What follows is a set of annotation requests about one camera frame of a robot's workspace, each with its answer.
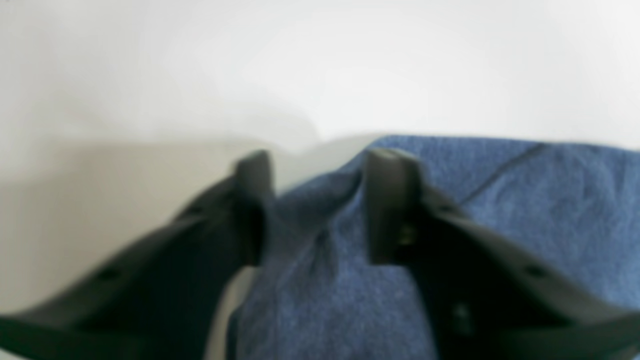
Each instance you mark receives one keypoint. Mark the dark blue T-shirt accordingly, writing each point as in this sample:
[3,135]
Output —
[319,297]

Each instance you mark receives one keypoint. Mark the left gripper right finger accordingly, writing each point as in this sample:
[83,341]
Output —
[486,297]

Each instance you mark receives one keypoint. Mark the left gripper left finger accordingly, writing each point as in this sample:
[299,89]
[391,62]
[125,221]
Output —
[157,298]

